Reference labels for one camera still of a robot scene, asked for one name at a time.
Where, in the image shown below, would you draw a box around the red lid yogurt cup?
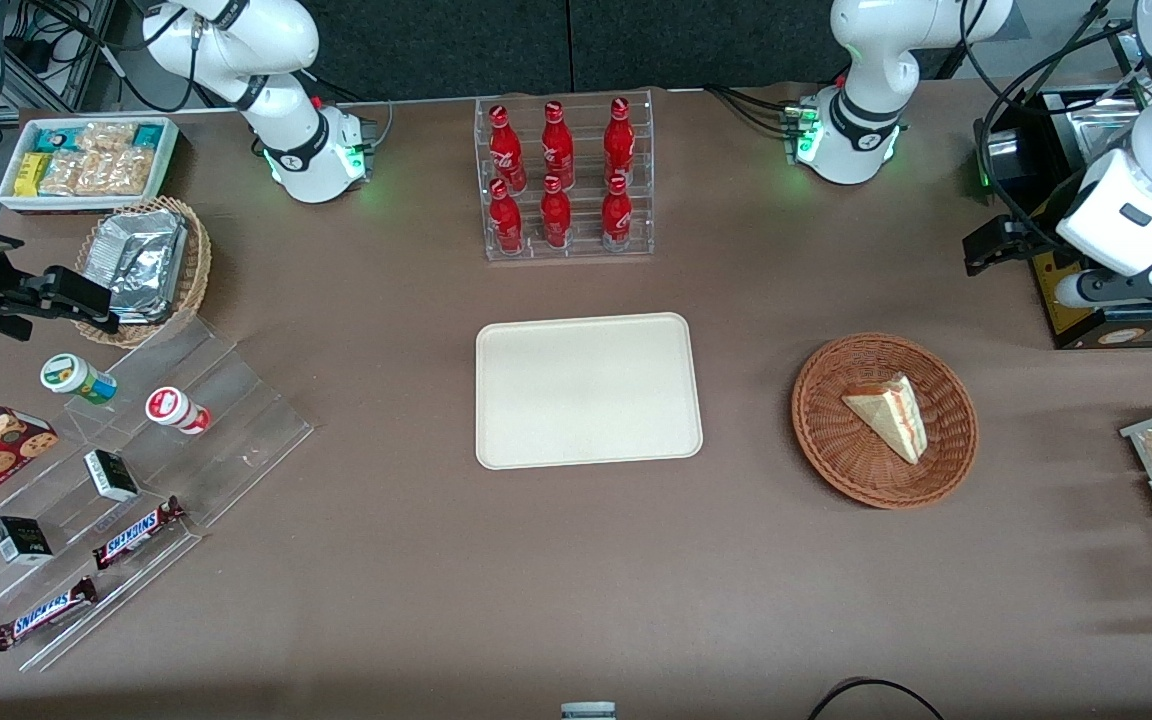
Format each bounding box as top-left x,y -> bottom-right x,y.
144,386 -> 213,437

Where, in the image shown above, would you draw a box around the white plastic snack bin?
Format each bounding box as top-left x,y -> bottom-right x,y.
0,115 -> 182,217

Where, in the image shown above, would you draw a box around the clear nut snack bag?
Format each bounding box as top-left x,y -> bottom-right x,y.
40,151 -> 97,197
86,147 -> 156,197
76,121 -> 138,154

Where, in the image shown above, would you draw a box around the black arm base cables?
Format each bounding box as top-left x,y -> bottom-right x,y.
703,84 -> 809,138

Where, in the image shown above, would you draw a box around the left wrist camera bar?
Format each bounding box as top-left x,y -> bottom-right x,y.
1054,262 -> 1152,312

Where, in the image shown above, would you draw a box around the clear acrylic bottle rack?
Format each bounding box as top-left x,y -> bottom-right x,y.
473,89 -> 656,263

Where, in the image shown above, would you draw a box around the small black box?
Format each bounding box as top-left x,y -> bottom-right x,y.
83,449 -> 141,504
0,515 -> 55,567

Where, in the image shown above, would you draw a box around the Snickers chocolate bar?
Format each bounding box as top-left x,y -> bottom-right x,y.
0,576 -> 100,653
91,496 -> 188,572

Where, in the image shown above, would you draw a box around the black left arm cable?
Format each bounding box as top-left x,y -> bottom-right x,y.
962,0 -> 1152,256

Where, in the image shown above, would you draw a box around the black floor cable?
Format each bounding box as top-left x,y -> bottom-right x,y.
806,677 -> 948,720

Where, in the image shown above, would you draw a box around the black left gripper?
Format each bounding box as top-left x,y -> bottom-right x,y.
963,214 -> 1075,278

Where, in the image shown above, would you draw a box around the clear acrylic tiered stand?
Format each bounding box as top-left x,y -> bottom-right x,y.
0,315 -> 316,673

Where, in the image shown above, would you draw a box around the red cola bottle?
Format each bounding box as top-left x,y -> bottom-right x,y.
540,100 -> 576,191
488,178 -> 525,255
488,104 -> 528,193
600,174 -> 634,252
603,96 -> 637,187
539,175 -> 574,250

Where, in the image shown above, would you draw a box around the yellow snack packet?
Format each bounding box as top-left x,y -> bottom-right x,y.
13,151 -> 54,198

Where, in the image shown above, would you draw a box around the triangle sandwich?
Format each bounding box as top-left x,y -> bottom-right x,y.
841,373 -> 929,467

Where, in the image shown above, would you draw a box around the brown wicker basket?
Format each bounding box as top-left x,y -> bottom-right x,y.
791,333 -> 980,511

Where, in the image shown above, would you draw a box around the aluminium frame post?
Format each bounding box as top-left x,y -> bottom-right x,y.
0,0 -> 119,123

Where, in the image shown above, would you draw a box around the silver foil packet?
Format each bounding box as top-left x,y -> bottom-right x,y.
88,210 -> 189,303
108,288 -> 183,325

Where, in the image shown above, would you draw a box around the light wicker basket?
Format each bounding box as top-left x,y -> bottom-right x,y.
74,195 -> 213,350

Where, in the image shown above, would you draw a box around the cream plastic tray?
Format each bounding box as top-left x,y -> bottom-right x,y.
475,312 -> 705,471

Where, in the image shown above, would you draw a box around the green lid yogurt cup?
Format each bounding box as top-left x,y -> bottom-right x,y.
40,352 -> 120,405

